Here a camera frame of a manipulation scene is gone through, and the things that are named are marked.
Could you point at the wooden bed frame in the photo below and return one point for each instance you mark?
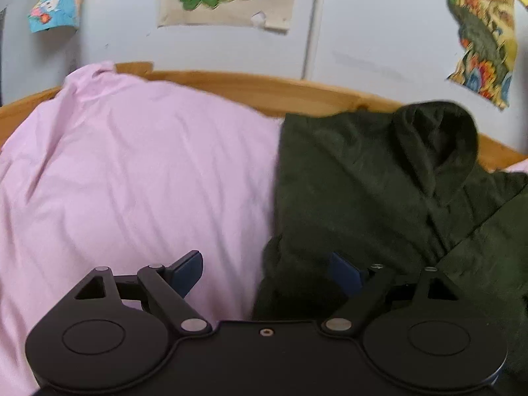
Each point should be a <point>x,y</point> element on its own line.
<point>288,93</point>

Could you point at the dark green hoodie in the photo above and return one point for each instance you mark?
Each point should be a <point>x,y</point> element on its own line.
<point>371,181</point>

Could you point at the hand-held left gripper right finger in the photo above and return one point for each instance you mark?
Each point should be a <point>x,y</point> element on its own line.
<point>343,275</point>

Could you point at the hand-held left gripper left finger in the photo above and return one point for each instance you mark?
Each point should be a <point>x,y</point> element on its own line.
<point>190,271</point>

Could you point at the pink bed sheet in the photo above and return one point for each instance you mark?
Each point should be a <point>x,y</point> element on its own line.
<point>132,165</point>

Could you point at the white wall pipe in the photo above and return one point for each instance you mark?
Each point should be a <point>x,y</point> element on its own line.
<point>314,20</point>

